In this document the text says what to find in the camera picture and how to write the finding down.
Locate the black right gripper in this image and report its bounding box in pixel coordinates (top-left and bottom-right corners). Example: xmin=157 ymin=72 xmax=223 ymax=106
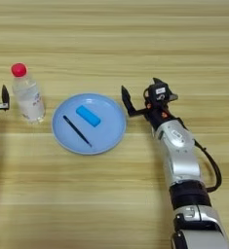
xmin=121 ymin=77 xmax=185 ymax=131

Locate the clear red-capped water bottle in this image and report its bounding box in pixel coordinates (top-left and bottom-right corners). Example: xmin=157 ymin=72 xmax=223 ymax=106
xmin=11 ymin=62 xmax=47 ymax=125

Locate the blue rectangular eraser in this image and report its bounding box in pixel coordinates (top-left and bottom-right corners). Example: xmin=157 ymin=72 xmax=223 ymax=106
xmin=75 ymin=105 xmax=101 ymax=127

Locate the thin black pen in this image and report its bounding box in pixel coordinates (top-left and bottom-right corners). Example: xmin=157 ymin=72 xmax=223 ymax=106
xmin=62 ymin=115 xmax=93 ymax=148

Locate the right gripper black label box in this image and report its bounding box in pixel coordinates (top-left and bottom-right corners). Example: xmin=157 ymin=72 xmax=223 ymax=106
xmin=148 ymin=82 xmax=171 ymax=101

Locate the light blue round plate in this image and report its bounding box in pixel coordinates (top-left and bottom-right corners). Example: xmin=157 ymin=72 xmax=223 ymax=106
xmin=51 ymin=92 xmax=128 ymax=156

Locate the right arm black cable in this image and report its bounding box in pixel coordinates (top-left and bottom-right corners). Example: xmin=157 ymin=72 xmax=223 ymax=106
xmin=193 ymin=139 xmax=223 ymax=194

